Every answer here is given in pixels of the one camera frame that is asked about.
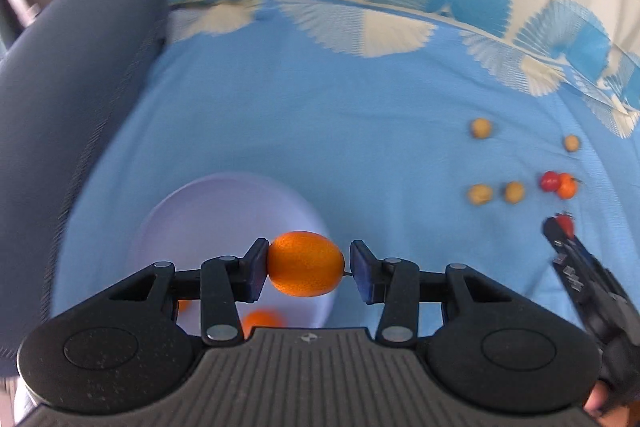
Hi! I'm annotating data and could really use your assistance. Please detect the light blue plate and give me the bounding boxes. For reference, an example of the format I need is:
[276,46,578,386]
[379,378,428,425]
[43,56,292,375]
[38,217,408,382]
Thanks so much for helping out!
[127,173,337,344]

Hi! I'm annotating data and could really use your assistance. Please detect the person's right hand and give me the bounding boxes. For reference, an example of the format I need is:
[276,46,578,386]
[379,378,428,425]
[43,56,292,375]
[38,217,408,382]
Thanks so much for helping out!
[584,382,640,427]

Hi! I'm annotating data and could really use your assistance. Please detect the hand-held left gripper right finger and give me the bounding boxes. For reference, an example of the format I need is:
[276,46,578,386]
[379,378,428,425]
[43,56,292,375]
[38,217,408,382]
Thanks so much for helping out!
[349,240,517,348]

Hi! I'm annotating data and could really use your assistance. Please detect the blue fan-print sheet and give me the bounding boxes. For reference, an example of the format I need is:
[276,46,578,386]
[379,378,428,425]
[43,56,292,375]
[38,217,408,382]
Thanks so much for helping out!
[50,0,640,343]

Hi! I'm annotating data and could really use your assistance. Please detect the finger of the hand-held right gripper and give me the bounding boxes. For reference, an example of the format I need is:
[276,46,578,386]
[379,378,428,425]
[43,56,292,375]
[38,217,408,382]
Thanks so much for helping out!
[543,216,603,308]

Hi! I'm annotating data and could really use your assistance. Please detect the blue sofa armrest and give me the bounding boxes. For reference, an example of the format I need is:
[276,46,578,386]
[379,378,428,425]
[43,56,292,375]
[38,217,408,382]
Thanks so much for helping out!
[0,0,172,358]

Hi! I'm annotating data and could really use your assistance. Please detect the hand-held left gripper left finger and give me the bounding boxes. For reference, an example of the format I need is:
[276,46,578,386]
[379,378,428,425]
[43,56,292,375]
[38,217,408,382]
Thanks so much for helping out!
[107,238,271,348]

